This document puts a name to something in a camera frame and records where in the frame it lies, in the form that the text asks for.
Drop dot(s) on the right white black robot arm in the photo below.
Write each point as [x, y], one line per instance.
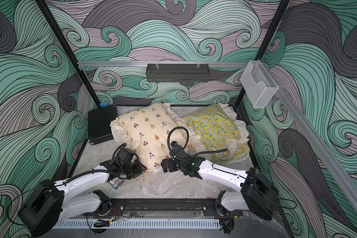
[252, 190]

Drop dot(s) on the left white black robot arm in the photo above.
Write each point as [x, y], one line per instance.
[52, 202]

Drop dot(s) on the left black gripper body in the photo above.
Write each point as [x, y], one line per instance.
[133, 170]

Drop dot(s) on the horizontal aluminium rail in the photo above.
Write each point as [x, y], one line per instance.
[121, 63]

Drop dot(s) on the clear acrylic wall holder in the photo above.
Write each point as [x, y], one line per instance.
[259, 84]

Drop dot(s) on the black electronics box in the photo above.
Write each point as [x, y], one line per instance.
[99, 120]

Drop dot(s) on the black perforated wall tray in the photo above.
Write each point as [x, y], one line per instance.
[187, 73]

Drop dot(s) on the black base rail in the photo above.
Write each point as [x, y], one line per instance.
[205, 206]

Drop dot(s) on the white slotted cable duct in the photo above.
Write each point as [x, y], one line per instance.
[142, 224]

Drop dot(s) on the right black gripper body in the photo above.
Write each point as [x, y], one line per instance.
[173, 165]

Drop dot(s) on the right side aluminium rail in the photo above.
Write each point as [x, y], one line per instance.
[326, 110]

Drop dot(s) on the small blue card box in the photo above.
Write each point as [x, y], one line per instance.
[116, 183]

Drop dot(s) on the cream bear print pillow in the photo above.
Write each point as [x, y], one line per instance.
[145, 131]

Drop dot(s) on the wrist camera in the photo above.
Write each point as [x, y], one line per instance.
[177, 152]
[127, 156]

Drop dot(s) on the lemon print pillow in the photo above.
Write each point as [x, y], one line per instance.
[218, 128]

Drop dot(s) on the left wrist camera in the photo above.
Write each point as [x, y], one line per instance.
[127, 156]

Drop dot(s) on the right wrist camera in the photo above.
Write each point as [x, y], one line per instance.
[177, 152]

